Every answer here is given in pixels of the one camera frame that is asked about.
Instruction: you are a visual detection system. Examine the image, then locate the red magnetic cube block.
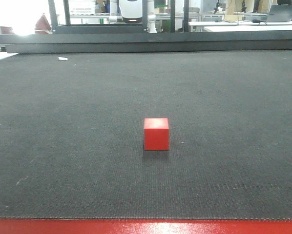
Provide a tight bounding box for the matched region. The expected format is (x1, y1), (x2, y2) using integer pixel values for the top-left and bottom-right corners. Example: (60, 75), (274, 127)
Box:
(144, 118), (169, 151)

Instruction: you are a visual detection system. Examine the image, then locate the dark grey table mat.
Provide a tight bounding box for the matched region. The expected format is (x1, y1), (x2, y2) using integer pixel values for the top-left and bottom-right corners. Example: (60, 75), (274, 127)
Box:
(0, 50), (292, 220)

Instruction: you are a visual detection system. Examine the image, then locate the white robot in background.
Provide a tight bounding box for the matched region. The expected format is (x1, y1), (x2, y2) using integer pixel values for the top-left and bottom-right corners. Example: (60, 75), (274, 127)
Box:
(109, 0), (157, 34)

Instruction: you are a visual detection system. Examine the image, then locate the white background desk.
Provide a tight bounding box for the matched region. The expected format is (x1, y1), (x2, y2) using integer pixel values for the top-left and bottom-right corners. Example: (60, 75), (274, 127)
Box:
(188, 21), (292, 32)

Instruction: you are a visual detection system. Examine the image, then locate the black metal frame bar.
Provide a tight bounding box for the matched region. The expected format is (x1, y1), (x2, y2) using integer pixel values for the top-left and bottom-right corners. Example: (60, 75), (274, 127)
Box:
(0, 30), (292, 54)

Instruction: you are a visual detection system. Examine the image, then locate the red table edge rail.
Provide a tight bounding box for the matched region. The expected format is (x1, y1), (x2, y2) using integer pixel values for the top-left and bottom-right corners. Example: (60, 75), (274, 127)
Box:
(0, 218), (292, 234)

